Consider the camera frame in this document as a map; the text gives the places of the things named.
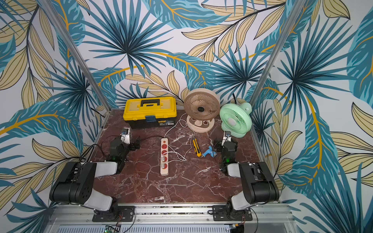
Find beige desk fan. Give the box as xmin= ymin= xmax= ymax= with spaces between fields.
xmin=184 ymin=88 xmax=220 ymax=133

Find white fan power cable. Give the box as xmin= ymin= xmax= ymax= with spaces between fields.
xmin=164 ymin=112 xmax=190 ymax=162

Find aluminium corner post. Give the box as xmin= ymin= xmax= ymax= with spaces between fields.
xmin=39 ymin=0 xmax=112 ymax=112
xmin=250 ymin=1 xmax=306 ymax=106

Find blue glue gun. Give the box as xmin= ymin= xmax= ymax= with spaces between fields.
xmin=202 ymin=146 xmax=217 ymax=158

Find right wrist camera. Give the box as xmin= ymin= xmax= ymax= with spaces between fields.
xmin=221 ymin=131 xmax=231 ymax=146

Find green desk fan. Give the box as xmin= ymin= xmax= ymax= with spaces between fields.
xmin=220 ymin=103 xmax=253 ymax=138

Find aluminium front rail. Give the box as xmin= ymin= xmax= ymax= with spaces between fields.
xmin=45 ymin=203 xmax=299 ymax=233

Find right aluminium corner post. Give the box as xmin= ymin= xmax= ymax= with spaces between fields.
xmin=250 ymin=1 xmax=306 ymax=106

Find beige power strip red sockets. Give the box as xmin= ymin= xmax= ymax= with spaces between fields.
xmin=160 ymin=138 xmax=169 ymax=176

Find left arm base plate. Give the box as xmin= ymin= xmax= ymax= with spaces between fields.
xmin=92 ymin=206 xmax=135 ymax=222

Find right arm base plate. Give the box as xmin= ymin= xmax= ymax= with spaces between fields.
xmin=207 ymin=205 xmax=253 ymax=222

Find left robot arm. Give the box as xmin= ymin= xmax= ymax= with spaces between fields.
xmin=49 ymin=138 xmax=140 ymax=216

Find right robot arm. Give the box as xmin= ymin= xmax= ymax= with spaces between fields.
xmin=212 ymin=139 xmax=280 ymax=220

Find left aluminium corner post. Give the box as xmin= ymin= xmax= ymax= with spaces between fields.
xmin=39 ymin=0 xmax=112 ymax=112

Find yellow black toolbox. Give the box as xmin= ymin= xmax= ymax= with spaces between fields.
xmin=123 ymin=97 xmax=177 ymax=129

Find yellow black utility knife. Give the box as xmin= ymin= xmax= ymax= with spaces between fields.
xmin=192 ymin=137 xmax=202 ymax=157

